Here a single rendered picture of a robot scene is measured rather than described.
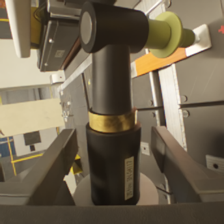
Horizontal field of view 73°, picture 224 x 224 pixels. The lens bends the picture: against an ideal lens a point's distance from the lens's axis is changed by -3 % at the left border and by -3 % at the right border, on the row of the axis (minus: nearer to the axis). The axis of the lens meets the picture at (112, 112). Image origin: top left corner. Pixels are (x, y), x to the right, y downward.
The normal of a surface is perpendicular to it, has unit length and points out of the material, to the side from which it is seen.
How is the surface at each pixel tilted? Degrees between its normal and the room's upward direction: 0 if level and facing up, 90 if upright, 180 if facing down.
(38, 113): 90
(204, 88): 0
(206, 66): 0
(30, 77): 90
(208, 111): 0
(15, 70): 90
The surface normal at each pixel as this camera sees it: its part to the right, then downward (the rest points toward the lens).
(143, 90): -0.87, 0.16
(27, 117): 0.46, -0.04
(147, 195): -0.04, -0.96
